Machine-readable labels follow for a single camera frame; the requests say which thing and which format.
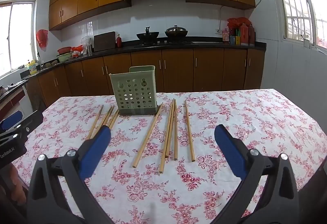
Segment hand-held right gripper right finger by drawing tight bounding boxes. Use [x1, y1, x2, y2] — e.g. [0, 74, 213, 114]
[214, 124, 300, 224]

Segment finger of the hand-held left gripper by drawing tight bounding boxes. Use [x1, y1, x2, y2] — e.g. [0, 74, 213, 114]
[0, 110, 23, 130]
[0, 110, 44, 143]

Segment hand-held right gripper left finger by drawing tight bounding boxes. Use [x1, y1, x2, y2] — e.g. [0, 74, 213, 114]
[27, 125, 111, 224]

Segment wooden chopstick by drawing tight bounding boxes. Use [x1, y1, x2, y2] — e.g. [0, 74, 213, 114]
[109, 109, 120, 129]
[174, 99, 178, 161]
[159, 98, 175, 173]
[184, 100, 196, 162]
[95, 106, 114, 138]
[86, 105, 104, 140]
[132, 103, 164, 169]
[165, 100, 177, 158]

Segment green perforated utensil holder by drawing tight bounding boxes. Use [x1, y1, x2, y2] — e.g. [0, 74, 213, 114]
[109, 65, 158, 116]

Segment person's left hand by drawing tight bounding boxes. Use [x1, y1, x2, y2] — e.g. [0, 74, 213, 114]
[0, 163, 27, 204]

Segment steel sink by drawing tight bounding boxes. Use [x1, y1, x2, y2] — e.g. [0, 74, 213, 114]
[36, 63, 62, 72]

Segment pink floral tablecloth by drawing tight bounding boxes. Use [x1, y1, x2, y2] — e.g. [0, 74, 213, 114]
[11, 89, 327, 224]

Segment green basin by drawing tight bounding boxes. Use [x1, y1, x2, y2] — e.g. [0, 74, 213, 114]
[56, 52, 74, 62]

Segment hanging red plastic bag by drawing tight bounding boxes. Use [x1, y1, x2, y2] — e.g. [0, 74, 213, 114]
[36, 29, 49, 48]

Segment plain sliding window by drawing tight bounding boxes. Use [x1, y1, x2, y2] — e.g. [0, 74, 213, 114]
[0, 0, 37, 80]

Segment wooden base cabinets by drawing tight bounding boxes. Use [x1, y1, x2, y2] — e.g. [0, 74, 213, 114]
[26, 48, 266, 107]

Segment dark wooden cutting board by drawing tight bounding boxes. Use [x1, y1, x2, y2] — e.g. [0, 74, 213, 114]
[93, 31, 116, 52]

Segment black kitchen countertop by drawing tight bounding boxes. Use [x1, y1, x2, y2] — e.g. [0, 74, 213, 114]
[20, 40, 267, 79]

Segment large red bottle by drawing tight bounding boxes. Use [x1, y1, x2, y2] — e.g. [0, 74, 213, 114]
[240, 23, 249, 46]

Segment dark red bottle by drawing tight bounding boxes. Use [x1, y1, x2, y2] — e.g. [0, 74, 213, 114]
[248, 24, 255, 46]

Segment black wok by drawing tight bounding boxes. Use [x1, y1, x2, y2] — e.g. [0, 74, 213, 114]
[136, 27, 159, 40]

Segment black gas stove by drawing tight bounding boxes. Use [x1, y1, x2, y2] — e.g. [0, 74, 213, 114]
[134, 39, 192, 47]

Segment dark pot with lid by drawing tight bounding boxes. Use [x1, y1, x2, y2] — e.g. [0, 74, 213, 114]
[165, 25, 189, 39]

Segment red bag over bottles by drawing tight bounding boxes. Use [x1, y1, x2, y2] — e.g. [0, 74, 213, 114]
[227, 17, 252, 29]

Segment barred window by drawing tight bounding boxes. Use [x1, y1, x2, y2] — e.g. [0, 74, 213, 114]
[266, 0, 327, 55]

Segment white wall cable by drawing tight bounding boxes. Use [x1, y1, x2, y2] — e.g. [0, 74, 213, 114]
[218, 0, 272, 34]

